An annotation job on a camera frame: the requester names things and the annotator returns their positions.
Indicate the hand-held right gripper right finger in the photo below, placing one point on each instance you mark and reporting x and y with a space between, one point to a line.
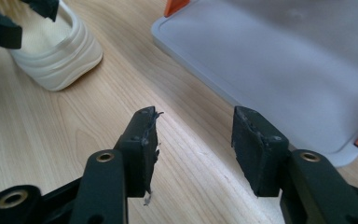
261 161

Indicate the cream clog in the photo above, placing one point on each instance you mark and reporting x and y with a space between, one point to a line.
62 62

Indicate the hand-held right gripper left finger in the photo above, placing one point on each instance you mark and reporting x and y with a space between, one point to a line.
136 168

